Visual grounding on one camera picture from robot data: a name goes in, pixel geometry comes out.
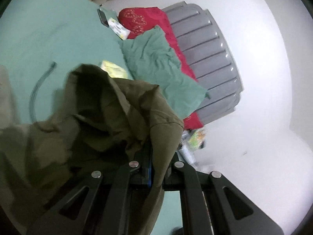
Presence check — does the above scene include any olive green garment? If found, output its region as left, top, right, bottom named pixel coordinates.
left=1, top=65, right=183, bottom=234

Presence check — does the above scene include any yellow green packet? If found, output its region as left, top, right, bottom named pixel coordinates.
left=100, top=61, right=129, bottom=79

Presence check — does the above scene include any green pillow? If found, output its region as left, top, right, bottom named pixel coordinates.
left=121, top=26, right=207, bottom=119

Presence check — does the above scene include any grey padded headboard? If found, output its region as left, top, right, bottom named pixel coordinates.
left=163, top=2, right=243, bottom=125

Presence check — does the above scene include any red pillow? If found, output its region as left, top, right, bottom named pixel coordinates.
left=118, top=7, right=203, bottom=129

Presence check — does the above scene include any black smartphone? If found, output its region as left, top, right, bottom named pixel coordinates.
left=97, top=9, right=109, bottom=27

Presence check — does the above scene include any teal bed sheet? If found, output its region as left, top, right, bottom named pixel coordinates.
left=1, top=0, right=126, bottom=124

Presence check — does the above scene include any dark charging cable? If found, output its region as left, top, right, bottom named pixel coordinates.
left=29, top=61, right=58, bottom=123

